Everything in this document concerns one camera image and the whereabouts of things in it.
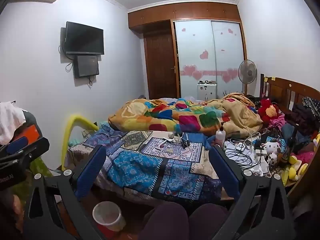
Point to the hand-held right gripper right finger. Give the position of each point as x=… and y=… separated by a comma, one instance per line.
x=225, y=172

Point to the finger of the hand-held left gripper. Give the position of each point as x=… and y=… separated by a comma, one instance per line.
x=15, y=164
x=17, y=143

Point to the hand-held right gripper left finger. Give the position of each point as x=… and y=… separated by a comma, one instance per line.
x=92, y=170

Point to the white plastic trash bin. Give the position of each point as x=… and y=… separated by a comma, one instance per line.
x=107, y=216

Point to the white bandage roll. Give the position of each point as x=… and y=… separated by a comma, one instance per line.
x=170, y=135

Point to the person's left hand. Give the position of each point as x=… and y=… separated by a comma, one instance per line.
x=11, y=207

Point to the grey and orange object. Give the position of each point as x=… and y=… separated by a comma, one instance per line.
x=32, y=127

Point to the white cloth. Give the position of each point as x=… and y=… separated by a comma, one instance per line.
x=10, y=122

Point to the green cloth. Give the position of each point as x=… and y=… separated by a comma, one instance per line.
x=40, y=166

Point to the white pump lotion bottle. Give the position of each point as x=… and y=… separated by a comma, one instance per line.
x=220, y=136

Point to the white power strip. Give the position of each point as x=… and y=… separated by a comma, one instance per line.
x=260, y=153

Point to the yellow foam tube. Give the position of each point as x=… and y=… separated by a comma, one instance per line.
x=72, y=127

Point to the blue patterned bed sheet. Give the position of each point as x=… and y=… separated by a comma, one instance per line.
x=140, y=165

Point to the spotted cow plush toy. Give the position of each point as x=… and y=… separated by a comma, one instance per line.
x=271, y=159

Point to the white cat plush toy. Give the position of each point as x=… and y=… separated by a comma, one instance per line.
x=272, y=147

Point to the person's right leg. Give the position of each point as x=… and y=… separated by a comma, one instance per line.
x=207, y=223

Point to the person's leg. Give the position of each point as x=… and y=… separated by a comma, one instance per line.
x=167, y=222
x=207, y=223

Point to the dark glass bottle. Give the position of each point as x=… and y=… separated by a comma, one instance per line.
x=290, y=145

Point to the yellow plush toy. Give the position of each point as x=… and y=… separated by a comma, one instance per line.
x=296, y=167

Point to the pink cloth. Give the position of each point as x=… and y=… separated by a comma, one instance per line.
x=277, y=122

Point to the colourful patchwork blanket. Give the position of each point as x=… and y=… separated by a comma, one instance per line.
x=175, y=117

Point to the red plush toy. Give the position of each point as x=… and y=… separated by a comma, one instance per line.
x=267, y=111

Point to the person's left leg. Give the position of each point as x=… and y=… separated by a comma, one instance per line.
x=167, y=222

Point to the dark clothes pile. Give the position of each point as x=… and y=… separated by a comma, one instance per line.
x=300, y=118

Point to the standing electric fan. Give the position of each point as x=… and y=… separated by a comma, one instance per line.
x=247, y=72

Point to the wooden shelf cabinet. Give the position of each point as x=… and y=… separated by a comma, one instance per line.
x=287, y=90

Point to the black floral cloth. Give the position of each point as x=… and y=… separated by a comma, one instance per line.
x=311, y=105

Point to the frosted wardrobe sliding door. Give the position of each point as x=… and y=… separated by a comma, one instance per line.
x=193, y=55
x=228, y=50

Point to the brown wooden door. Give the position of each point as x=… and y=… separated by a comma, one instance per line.
x=161, y=62

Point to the wooden overhead cabinet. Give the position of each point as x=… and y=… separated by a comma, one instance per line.
x=185, y=11

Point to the small black wall monitor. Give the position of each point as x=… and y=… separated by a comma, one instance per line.
x=86, y=66

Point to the black wall television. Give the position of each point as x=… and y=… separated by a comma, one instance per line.
x=85, y=38

